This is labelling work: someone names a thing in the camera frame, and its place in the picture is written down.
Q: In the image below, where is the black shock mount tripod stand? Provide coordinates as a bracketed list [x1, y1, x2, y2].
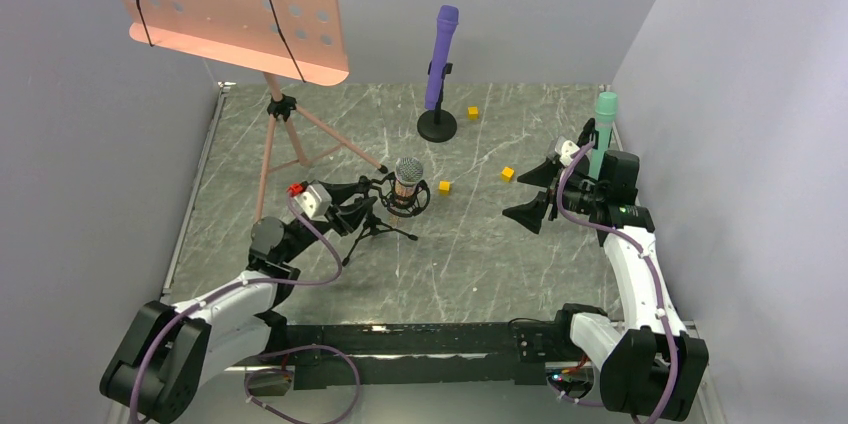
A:
[342, 172, 432, 267]

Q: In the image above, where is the glitter silver microphone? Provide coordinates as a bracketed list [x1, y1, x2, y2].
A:
[390, 157, 424, 214]

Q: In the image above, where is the mint green microphone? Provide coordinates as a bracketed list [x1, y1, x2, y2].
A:
[589, 91, 618, 179]

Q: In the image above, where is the black round-base clamp stand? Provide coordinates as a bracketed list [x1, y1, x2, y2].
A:
[417, 62, 458, 143]

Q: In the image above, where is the purple microphone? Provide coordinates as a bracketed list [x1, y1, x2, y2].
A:
[425, 5, 459, 110]

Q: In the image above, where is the black round-base clip stand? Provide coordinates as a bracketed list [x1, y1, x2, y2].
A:
[577, 118, 596, 164]

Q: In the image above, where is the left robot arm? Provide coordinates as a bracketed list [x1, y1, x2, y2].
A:
[99, 177, 378, 423]

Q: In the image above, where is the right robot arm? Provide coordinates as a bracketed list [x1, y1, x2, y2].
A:
[503, 141, 709, 423]

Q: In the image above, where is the pink perforated music stand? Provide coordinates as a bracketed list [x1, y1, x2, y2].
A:
[122, 0, 388, 217]

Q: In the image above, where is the yellow cube middle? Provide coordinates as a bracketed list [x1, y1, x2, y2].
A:
[500, 167, 515, 182]

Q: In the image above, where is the yellow cube near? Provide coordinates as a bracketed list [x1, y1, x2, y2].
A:
[438, 181, 452, 196]

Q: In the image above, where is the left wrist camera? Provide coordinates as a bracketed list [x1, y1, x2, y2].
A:
[287, 182, 332, 219]

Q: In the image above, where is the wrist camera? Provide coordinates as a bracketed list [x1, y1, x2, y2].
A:
[287, 182, 332, 219]
[547, 136, 580, 168]

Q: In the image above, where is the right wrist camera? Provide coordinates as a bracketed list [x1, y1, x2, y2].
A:
[547, 136, 580, 168]

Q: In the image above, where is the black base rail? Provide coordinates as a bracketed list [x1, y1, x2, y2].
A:
[242, 319, 583, 390]

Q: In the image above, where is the aluminium table frame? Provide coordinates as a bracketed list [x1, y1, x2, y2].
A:
[159, 81, 233, 304]

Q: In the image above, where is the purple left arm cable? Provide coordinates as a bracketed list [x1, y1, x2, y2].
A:
[129, 194, 362, 424]

